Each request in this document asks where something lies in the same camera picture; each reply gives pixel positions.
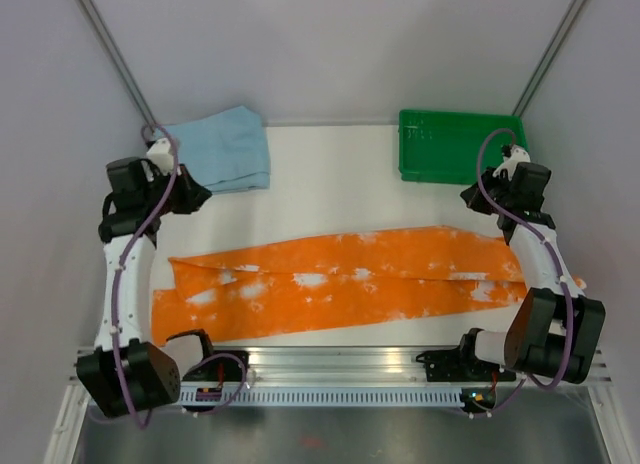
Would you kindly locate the light blue folded trousers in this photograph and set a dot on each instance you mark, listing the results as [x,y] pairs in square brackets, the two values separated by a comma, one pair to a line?
[225,152]

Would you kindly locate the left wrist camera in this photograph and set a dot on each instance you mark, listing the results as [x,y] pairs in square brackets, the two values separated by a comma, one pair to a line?
[137,177]

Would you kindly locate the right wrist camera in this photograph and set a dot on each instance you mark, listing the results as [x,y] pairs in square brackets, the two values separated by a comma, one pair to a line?
[528,178]

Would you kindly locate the orange tie-dye trousers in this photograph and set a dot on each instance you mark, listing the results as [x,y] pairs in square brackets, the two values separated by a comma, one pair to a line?
[336,281]

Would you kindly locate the aluminium mounting rail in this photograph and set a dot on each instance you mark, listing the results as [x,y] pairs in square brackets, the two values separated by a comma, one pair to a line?
[330,364]

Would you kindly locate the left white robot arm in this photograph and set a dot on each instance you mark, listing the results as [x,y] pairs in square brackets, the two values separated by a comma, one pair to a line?
[129,237]

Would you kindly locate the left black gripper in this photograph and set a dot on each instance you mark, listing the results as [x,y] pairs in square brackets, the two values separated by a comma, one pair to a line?
[193,195]

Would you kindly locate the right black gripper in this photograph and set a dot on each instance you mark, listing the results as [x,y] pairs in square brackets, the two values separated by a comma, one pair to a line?
[473,198]

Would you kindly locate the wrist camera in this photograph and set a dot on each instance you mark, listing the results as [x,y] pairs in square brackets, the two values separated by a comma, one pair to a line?
[137,177]
[528,178]

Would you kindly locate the green plastic tray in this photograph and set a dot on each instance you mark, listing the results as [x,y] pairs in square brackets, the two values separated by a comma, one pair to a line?
[442,147]

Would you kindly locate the white slotted cable duct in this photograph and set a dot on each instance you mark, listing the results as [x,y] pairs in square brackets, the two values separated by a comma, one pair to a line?
[438,397]

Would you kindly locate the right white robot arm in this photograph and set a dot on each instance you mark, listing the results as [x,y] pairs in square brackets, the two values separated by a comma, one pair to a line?
[555,332]

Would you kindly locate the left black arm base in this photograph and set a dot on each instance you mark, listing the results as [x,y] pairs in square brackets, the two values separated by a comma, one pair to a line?
[215,366]

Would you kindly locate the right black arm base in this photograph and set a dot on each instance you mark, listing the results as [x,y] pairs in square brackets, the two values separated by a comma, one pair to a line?
[461,365]

